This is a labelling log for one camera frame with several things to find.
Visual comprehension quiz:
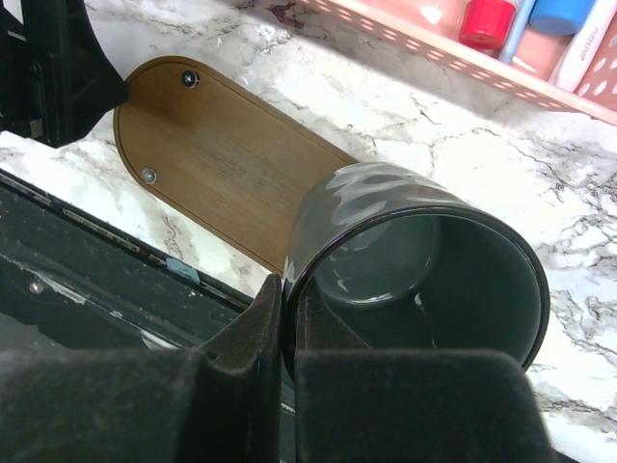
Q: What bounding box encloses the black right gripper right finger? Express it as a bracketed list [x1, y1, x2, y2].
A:
[294, 293, 565, 462]

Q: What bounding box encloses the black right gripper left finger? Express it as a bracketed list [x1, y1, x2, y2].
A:
[1, 275, 282, 462]

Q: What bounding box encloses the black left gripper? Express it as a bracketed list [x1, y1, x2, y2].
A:
[1, 0, 126, 148]

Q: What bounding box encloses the dark green ceramic mug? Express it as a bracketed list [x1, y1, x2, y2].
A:
[282, 162, 550, 368]

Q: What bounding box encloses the brown oval wooden tray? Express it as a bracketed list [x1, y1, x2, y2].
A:
[114, 56, 356, 274]

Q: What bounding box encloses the pink perforated plastic basket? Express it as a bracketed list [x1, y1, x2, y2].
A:
[302, 0, 616, 125]

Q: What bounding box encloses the toothbrush in basket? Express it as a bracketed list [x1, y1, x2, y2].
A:
[497, 0, 536, 64]

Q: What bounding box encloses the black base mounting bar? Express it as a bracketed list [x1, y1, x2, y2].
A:
[0, 168, 300, 463]

